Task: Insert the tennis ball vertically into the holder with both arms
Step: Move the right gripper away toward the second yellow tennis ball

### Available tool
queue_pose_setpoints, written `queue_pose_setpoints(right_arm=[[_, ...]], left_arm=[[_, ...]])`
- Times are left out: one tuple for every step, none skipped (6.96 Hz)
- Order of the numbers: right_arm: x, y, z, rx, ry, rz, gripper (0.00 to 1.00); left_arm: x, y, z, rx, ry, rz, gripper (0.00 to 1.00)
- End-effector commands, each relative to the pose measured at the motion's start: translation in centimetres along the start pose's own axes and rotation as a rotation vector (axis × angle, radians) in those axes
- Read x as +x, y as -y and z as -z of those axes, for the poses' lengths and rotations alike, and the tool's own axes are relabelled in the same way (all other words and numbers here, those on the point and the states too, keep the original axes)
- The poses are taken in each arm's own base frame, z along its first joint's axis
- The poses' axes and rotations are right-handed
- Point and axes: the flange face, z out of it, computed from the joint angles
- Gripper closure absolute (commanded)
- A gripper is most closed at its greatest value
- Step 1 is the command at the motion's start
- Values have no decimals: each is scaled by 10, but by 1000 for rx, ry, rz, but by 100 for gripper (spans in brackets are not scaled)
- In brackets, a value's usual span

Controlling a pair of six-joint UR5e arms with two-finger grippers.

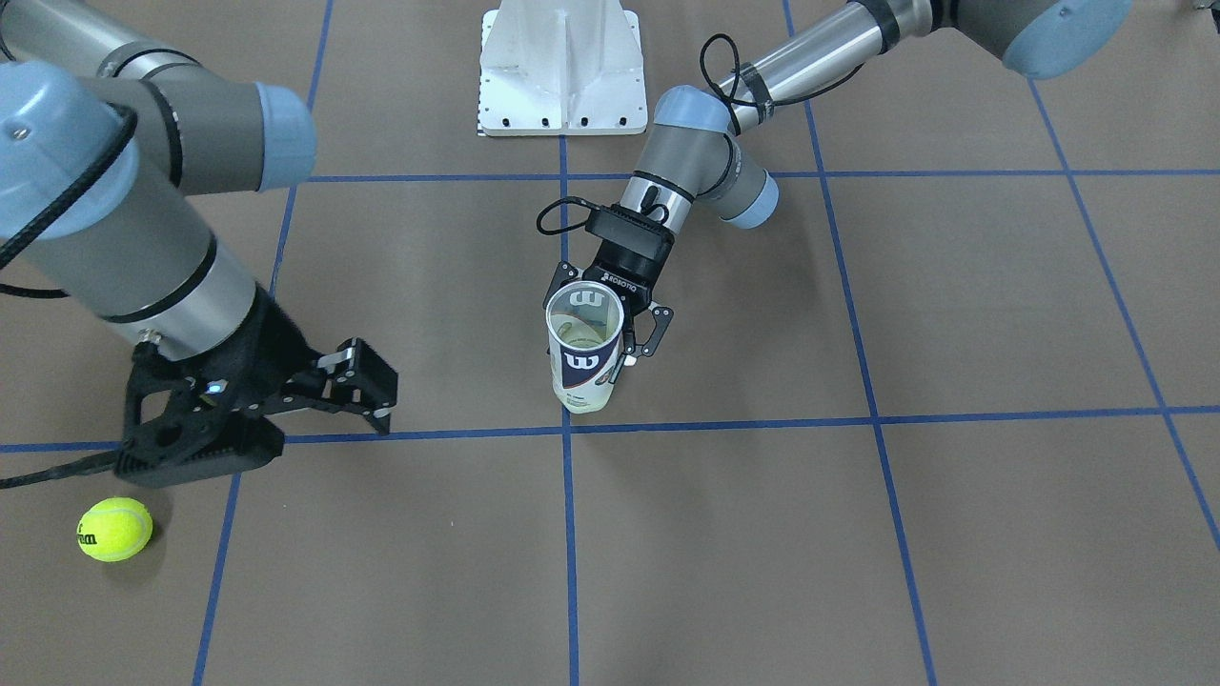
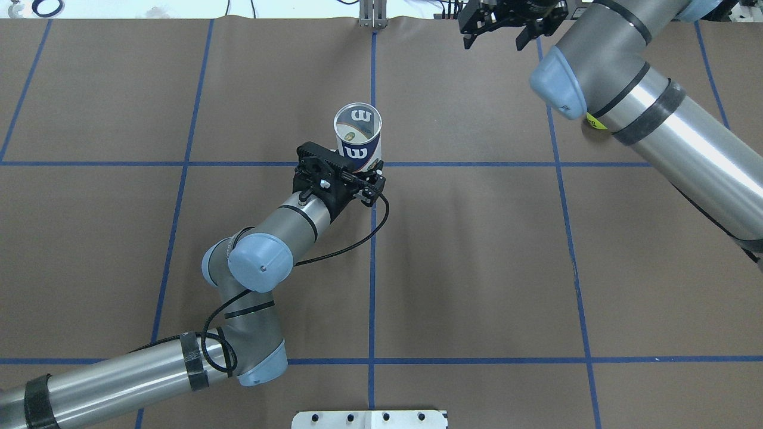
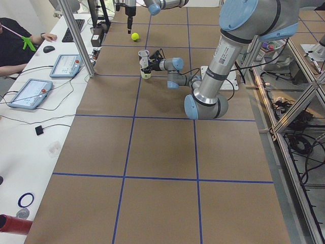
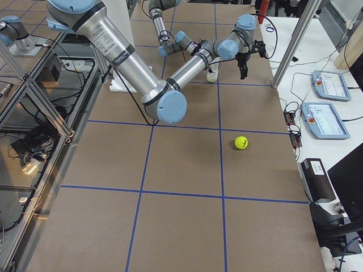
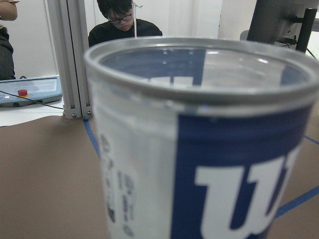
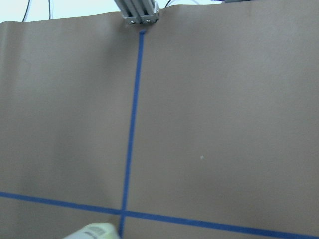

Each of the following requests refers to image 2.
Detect yellow tennis ball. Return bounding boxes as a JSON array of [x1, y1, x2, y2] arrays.
[[585, 112, 609, 132]]

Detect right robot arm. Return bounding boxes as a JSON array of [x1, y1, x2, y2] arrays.
[[529, 1, 762, 265]]

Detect clear tennis ball can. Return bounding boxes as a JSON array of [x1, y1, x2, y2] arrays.
[[333, 102, 383, 173]]

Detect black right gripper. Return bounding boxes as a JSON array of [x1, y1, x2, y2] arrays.
[[460, 1, 569, 51]]

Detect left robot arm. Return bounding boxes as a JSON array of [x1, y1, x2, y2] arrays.
[[2, 165, 376, 428]]

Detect aluminium frame post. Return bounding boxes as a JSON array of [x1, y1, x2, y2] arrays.
[[359, 0, 389, 29]]

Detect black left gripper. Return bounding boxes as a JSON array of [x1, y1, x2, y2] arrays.
[[319, 161, 385, 222]]

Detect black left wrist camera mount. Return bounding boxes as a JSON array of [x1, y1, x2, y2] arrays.
[[292, 141, 353, 197]]

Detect black braided left cable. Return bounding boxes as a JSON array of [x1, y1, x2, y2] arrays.
[[128, 189, 391, 377]]

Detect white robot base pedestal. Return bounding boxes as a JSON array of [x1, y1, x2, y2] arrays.
[[291, 409, 449, 428]]

